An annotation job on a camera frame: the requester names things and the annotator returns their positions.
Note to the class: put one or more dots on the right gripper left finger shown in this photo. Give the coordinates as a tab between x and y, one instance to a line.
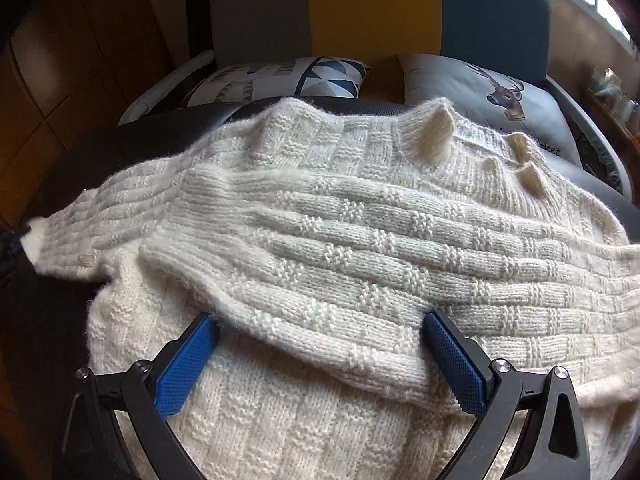
148	393

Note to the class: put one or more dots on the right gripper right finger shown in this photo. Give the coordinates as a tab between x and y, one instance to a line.
552	442

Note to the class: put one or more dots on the white knitted sweater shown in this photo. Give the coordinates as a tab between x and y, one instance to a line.
319	242

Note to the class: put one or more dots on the blue triangle pattern cushion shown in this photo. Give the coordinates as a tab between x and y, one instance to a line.
200	81

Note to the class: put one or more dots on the grey deer print cushion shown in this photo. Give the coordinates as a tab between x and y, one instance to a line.
490	99

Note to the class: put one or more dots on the cluttered wooden side table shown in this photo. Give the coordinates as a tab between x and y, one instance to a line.
616	114

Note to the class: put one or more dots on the multicolour sofa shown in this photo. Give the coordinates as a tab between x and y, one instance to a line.
509	37

